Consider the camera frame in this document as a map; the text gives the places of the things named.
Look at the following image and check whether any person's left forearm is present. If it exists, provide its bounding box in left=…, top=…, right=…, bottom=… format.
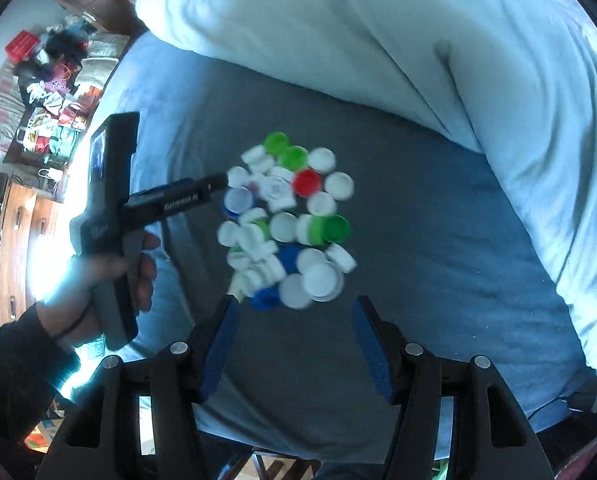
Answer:
left=0, top=304, right=82, bottom=443

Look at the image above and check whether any red paper bag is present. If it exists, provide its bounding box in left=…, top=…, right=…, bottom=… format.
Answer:
left=4, top=31, right=40, bottom=62

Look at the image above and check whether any black cable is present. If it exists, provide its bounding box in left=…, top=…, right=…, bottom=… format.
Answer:
left=525, top=372, right=597, bottom=423

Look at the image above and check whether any person's left hand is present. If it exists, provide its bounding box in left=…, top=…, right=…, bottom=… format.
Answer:
left=37, top=232, right=162, bottom=348

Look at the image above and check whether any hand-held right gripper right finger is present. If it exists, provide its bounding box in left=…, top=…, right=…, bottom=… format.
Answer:
left=352, top=295, right=554, bottom=480

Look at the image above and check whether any wooden stool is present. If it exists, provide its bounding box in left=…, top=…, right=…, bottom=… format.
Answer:
left=251, top=449, right=321, bottom=480

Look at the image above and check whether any pile of mixed bottle caps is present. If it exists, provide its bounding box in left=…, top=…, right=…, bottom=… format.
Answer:
left=216, top=131, right=357, bottom=311

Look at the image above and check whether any wooden dresser with drawers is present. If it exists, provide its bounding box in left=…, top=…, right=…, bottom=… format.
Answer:
left=0, top=180, right=69, bottom=323

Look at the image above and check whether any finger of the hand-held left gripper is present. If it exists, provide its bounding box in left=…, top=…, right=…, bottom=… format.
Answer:
left=146, top=172, right=230, bottom=197

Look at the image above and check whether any clutter of bags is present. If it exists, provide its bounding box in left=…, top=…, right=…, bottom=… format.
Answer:
left=16, top=12, right=129, bottom=161

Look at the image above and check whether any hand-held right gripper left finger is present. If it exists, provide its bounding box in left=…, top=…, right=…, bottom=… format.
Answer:
left=36, top=294, right=242, bottom=480

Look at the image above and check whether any blue bed sheet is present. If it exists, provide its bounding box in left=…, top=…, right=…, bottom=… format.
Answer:
left=76, top=30, right=591, bottom=466

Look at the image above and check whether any light blue duvet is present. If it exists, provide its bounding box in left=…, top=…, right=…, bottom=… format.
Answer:
left=135, top=0, right=597, bottom=377

